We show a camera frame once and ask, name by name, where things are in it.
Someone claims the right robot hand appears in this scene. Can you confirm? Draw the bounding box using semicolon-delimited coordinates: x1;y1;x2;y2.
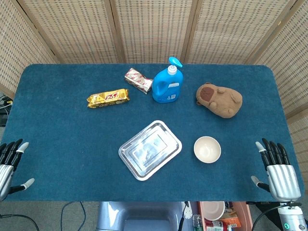
250;138;302;202

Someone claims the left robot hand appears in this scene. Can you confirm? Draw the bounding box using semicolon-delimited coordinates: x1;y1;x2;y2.
0;138;35;202

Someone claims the cream bowl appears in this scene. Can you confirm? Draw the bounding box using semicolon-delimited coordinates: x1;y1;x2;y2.
193;136;222;164

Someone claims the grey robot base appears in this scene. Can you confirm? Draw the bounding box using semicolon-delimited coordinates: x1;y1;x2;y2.
95;201;186;231

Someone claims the white bowl in bin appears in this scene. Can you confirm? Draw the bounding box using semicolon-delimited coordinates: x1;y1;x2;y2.
201;201;226;221

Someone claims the stainless steel tray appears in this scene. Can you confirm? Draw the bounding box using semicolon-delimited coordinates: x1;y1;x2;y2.
118;120;183;181

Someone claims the pink storage bin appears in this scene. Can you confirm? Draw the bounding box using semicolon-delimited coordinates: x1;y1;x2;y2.
197;201;254;231

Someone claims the blue table cloth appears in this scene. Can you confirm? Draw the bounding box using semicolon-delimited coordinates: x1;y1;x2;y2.
1;63;305;203

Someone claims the clear plastic bottle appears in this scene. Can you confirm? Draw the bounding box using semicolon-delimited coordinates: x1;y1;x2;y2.
192;214;203;231

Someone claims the brown capybara plush toy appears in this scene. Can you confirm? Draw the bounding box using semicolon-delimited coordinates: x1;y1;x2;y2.
195;82;244;119

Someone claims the gold snack packet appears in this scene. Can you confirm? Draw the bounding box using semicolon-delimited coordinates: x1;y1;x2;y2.
86;88;130;109

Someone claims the blue detergent pump bottle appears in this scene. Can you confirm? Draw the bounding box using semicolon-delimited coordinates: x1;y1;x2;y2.
152;56;184;104

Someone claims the silver red snack packet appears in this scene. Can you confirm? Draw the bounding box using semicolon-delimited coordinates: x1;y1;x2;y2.
124;67;154;95

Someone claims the woven folding screen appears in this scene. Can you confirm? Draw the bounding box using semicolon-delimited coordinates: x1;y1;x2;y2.
0;0;308;181

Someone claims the black floor cable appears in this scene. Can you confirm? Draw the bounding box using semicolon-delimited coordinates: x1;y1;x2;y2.
59;201;87;231

